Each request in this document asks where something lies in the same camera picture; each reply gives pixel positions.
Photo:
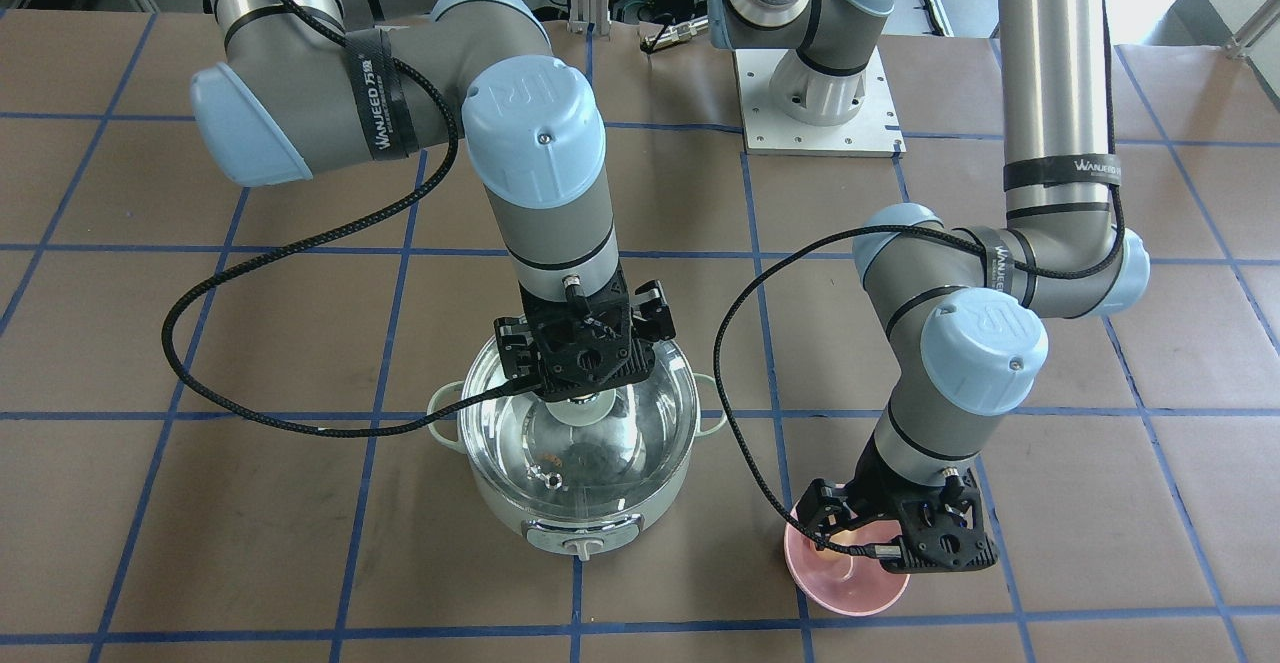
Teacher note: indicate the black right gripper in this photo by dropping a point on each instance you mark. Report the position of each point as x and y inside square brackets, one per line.
[511, 340]

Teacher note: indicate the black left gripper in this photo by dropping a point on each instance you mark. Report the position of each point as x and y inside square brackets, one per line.
[872, 496]

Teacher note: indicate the glass pot lid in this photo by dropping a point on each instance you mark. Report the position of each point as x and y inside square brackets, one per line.
[580, 443]

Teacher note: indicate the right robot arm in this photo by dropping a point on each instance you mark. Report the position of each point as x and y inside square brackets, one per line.
[298, 95]

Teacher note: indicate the pale green electric pot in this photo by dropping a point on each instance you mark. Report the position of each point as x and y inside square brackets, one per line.
[580, 513]

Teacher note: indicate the pink bowl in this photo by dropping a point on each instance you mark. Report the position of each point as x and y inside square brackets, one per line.
[850, 586]

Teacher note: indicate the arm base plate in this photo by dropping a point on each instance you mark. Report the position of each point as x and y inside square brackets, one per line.
[790, 109]

